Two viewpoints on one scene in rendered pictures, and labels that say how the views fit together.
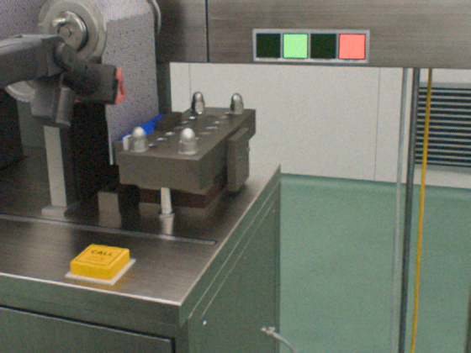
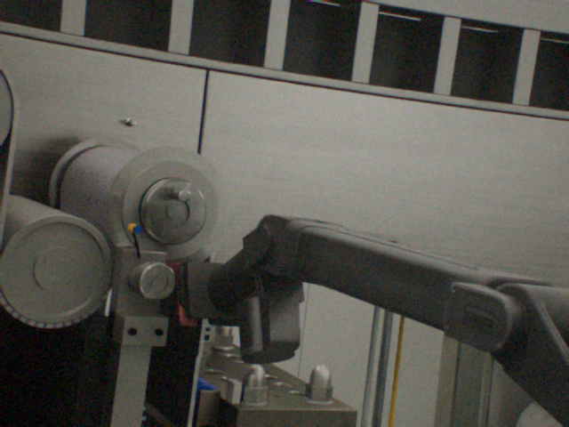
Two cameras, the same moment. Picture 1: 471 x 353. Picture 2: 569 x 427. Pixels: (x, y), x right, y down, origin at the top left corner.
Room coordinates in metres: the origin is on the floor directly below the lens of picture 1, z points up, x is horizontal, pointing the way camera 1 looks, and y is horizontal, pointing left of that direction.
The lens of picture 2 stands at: (0.18, 1.06, 1.33)
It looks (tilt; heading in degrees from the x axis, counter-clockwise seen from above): 3 degrees down; 313
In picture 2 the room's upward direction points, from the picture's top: 7 degrees clockwise
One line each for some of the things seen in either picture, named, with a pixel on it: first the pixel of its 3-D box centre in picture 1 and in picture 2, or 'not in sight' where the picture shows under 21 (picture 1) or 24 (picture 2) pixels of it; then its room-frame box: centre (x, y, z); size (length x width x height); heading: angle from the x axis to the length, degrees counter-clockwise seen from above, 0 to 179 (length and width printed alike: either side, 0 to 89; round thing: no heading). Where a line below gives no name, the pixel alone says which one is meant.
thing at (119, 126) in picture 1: (135, 127); (161, 372); (1.25, 0.11, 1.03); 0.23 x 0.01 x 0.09; 159
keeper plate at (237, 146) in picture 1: (239, 159); not in sight; (1.22, -0.11, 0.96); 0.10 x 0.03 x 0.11; 159
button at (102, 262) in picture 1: (100, 261); not in sight; (0.88, 0.15, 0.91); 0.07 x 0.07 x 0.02; 69
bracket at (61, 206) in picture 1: (53, 137); (129, 390); (1.13, 0.26, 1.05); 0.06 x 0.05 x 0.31; 159
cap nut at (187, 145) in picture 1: (187, 139); (320, 382); (1.08, 0.00, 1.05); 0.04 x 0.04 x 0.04
